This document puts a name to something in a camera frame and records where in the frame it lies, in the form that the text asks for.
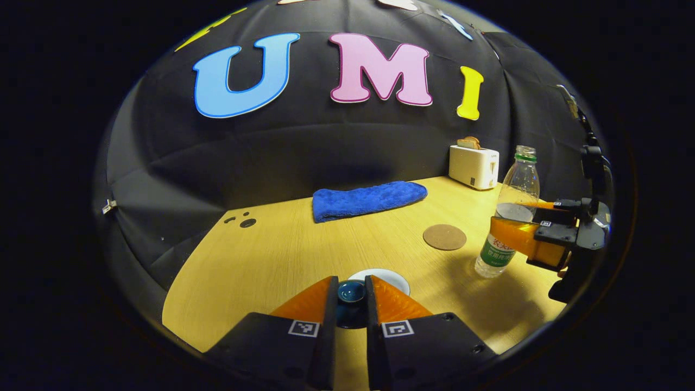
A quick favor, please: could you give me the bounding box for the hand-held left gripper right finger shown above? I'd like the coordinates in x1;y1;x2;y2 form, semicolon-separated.
364;275;498;391

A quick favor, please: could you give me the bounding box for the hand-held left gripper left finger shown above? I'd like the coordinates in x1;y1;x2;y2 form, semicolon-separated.
204;275;340;391

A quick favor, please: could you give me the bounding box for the clear plastic water bottle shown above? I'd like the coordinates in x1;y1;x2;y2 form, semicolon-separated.
475;145;541;279

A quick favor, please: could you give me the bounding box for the teal teacup lid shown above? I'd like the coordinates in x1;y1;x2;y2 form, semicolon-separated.
336;280;368;330

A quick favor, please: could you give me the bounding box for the dark green teacup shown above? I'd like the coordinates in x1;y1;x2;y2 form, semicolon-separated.
347;268;411;297

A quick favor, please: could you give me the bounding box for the round cork coaster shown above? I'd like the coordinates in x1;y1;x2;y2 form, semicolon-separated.
423;224;467;251

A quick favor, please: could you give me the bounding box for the white toaster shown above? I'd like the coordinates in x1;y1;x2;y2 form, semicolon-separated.
448;142;500;191

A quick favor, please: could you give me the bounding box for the blue towel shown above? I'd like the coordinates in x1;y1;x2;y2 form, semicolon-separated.
312;181;428;224

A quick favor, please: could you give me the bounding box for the black backdrop cloth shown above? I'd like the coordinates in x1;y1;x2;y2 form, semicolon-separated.
95;0;611;326

